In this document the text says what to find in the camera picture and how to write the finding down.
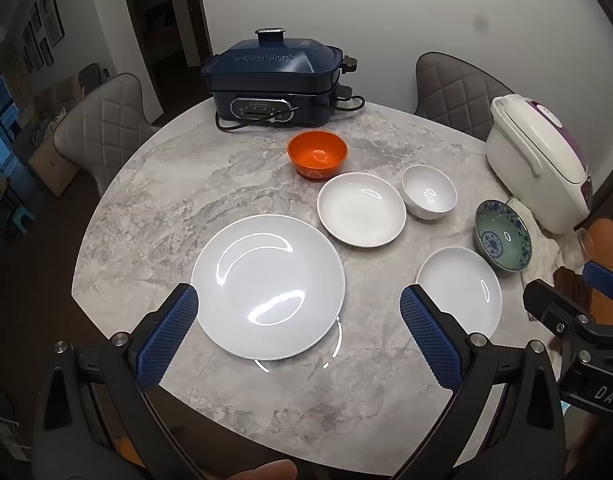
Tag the brown cloth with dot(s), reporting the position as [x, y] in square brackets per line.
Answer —
[571, 285]

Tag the medium white plate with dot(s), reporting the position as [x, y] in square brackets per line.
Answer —
[361, 210]

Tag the group of wall picture frames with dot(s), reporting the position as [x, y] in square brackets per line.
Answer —
[50, 15]

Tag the person's left hand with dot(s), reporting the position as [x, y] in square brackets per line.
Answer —
[259, 472]

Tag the light grey quilted chair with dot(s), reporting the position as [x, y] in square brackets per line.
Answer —
[101, 125]

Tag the large white plate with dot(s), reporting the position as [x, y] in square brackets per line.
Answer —
[266, 280]

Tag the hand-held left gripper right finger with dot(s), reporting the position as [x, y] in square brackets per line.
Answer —
[431, 340]

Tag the white purple rice cooker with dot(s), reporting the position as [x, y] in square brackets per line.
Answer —
[536, 160]

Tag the white towel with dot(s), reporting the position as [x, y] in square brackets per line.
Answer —
[542, 247]

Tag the white bowl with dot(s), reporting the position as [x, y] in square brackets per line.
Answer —
[429, 192]

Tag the dark background chair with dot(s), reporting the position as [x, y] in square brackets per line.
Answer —
[90, 77]

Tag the small white plate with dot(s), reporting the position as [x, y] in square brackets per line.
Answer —
[461, 280]

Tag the orange bowl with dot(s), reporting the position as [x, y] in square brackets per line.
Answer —
[316, 152]

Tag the clear drinking glass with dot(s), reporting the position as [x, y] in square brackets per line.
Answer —
[581, 242]

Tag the cardboard box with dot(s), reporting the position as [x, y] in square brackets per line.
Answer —
[51, 165]

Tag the teal plastic stool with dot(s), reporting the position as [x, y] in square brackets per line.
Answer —
[22, 219]

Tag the navy electric cooker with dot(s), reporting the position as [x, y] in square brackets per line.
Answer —
[271, 72]

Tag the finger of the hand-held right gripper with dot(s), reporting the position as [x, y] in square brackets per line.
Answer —
[551, 305]
[606, 280]

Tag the dark grey quilted chair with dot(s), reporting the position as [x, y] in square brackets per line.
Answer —
[456, 90]

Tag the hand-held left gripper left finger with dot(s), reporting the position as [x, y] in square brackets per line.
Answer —
[171, 340]

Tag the blue green patterned bowl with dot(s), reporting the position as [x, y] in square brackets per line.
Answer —
[501, 237]

